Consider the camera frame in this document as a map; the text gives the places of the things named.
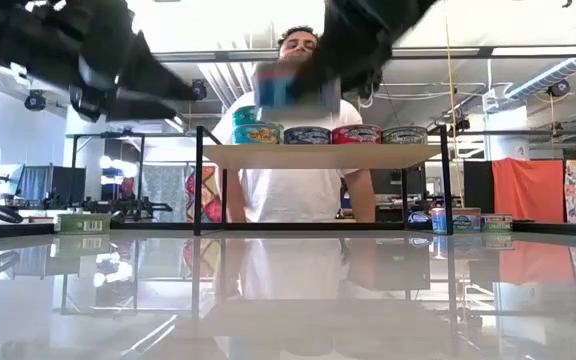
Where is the orange cloth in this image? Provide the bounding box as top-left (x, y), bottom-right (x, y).
top-left (491, 158), bottom-right (565, 225)

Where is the black panel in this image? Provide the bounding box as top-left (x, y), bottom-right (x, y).
top-left (463, 160), bottom-right (495, 215)

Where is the black overhead rig beam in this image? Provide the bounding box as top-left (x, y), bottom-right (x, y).
top-left (152, 45), bottom-right (576, 65)

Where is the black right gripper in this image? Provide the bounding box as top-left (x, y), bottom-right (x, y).
top-left (291, 0), bottom-right (395, 100)

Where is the black background robot rig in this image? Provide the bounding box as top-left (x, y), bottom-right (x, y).
top-left (42, 195), bottom-right (174, 217)

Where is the teal and yellow labelled can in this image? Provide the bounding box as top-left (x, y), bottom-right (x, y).
top-left (231, 104), bottom-right (269, 127)
top-left (232, 122), bottom-right (285, 146)

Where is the background monitor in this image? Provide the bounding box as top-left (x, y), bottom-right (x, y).
top-left (0, 163), bottom-right (25, 199)

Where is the pink and blue labelled can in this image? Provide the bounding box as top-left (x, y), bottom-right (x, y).
top-left (253, 62), bottom-right (343, 115)
top-left (430, 207), bottom-right (483, 235)

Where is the black background frame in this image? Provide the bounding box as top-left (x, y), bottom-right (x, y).
top-left (65, 127), bottom-right (148, 201)

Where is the wooden shelf with black frame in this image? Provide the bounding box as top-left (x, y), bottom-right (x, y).
top-left (193, 124), bottom-right (453, 237)

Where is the person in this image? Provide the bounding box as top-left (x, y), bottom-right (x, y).
top-left (210, 24), bottom-right (378, 225)

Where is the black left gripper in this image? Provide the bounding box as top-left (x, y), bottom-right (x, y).
top-left (42, 0), bottom-right (197, 123)

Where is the green can with gold lid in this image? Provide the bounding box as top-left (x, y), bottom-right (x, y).
top-left (381, 125), bottom-right (429, 146)

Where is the white glossy table sheet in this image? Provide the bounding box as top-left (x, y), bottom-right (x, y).
top-left (0, 229), bottom-right (576, 360)

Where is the red labelled can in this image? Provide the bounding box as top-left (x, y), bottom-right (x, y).
top-left (331, 123), bottom-right (384, 146)

